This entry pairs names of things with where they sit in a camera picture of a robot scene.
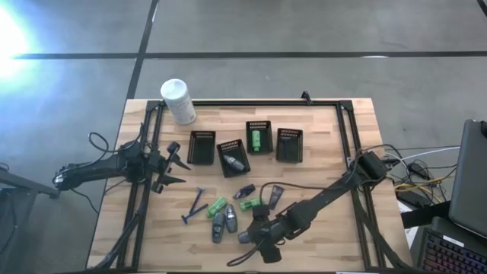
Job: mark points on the small black plug adapter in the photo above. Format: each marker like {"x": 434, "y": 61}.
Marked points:
{"x": 417, "y": 169}

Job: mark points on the green travel bottle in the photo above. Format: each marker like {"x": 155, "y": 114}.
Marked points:
{"x": 248, "y": 204}
{"x": 216, "y": 207}
{"x": 256, "y": 140}

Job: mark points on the white wipes canister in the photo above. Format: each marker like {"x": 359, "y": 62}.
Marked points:
{"x": 179, "y": 102}

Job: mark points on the black frame clamp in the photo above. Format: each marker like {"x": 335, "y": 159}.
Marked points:
{"x": 305, "y": 96}

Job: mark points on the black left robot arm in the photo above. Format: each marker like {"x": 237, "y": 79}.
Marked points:
{"x": 95, "y": 169}

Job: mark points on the black toothpaste tube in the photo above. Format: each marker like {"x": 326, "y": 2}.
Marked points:
{"x": 275, "y": 196}

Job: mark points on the black plastic basket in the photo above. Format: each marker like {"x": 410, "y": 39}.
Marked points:
{"x": 201, "y": 149}
{"x": 283, "y": 152}
{"x": 228, "y": 169}
{"x": 266, "y": 139}

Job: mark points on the black backlit keyboard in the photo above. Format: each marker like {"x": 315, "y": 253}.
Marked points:
{"x": 452, "y": 253}

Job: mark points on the dark blue toothpaste tube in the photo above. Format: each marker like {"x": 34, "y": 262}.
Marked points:
{"x": 244, "y": 191}

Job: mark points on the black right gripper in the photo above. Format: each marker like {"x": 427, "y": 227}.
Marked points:
{"x": 274, "y": 232}

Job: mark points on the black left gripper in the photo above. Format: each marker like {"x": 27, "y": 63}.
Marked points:
{"x": 160, "y": 163}

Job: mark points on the grey laptop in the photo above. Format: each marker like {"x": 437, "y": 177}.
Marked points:
{"x": 470, "y": 179}

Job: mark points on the black stand leg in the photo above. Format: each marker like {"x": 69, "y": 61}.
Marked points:
{"x": 28, "y": 185}

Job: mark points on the black aluminium table frame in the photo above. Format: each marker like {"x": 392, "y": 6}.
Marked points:
{"x": 266, "y": 102}

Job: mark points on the black power adapter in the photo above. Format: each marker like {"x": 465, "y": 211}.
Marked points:
{"x": 408, "y": 198}

